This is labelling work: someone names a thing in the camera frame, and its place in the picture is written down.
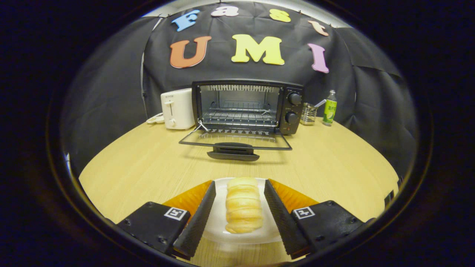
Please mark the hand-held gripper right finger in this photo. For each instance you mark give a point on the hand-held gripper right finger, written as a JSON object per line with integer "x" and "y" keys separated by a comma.
{"x": 284, "y": 222}

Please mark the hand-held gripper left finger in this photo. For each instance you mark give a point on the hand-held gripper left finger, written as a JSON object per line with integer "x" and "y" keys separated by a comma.
{"x": 196, "y": 226}

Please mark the golden bread roll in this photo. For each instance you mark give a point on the golden bread roll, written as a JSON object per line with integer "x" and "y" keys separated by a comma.
{"x": 243, "y": 207}

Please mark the black toaster oven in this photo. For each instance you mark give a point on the black toaster oven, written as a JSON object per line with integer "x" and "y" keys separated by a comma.
{"x": 293, "y": 111}

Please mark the white pop-up toaster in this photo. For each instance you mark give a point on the white pop-up toaster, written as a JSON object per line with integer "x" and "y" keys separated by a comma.
{"x": 182, "y": 109}

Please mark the white plate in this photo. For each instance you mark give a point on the white plate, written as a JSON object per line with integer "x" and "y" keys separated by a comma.
{"x": 217, "y": 222}

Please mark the clear glass container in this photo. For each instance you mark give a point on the clear glass container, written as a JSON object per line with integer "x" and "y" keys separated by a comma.
{"x": 308, "y": 115}

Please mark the green label drink bottle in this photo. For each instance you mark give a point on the green label drink bottle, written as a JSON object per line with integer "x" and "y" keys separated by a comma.
{"x": 329, "y": 111}

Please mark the striped straw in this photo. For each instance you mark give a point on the striped straw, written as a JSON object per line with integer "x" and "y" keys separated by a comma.
{"x": 320, "y": 103}

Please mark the black backdrop cloth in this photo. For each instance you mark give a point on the black backdrop cloth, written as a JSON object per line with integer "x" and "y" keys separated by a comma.
{"x": 111, "y": 92}

